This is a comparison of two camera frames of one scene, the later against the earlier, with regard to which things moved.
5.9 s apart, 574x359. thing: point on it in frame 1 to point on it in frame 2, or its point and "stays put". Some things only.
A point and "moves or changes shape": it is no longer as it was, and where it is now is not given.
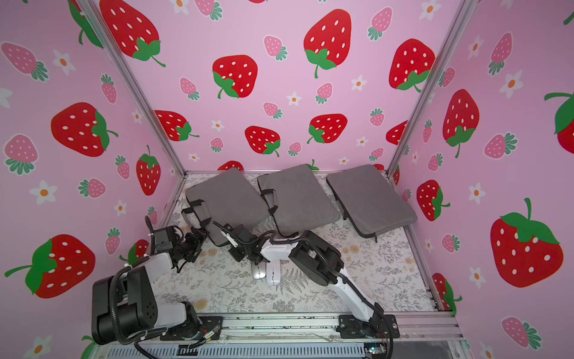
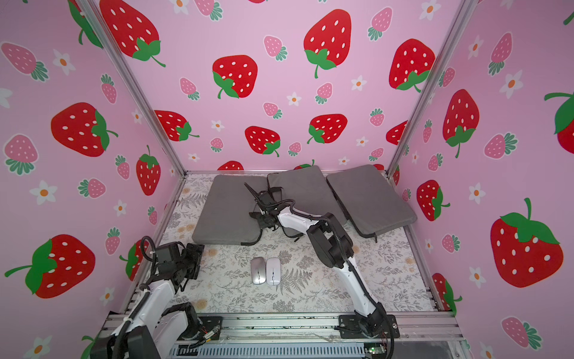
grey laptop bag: [368, 203] stays put
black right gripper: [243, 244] to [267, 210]
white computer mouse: [273, 272] stays put
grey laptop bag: [227, 198] moves or changes shape
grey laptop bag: [296, 200] moves or changes shape
